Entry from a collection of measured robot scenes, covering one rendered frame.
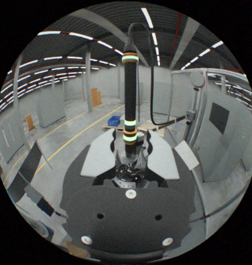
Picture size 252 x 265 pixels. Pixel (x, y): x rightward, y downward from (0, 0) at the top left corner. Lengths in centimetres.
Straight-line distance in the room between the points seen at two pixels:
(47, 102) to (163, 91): 721
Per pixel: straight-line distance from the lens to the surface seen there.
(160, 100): 576
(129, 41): 29
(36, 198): 78
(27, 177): 216
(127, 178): 59
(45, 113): 645
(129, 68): 25
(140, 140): 34
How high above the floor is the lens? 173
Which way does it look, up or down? 31 degrees down
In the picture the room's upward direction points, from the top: straight up
